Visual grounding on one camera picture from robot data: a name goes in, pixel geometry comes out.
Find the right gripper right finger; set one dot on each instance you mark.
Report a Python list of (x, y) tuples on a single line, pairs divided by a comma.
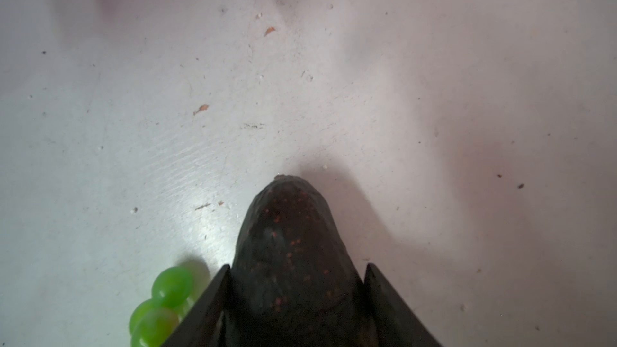
[(396, 324)]

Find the dark avocado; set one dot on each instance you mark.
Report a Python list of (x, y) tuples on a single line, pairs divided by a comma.
[(293, 282)]

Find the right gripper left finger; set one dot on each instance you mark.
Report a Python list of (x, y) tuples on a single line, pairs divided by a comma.
[(204, 324)]

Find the green fake grape bunch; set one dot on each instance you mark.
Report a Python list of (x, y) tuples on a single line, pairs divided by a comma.
[(172, 297)]

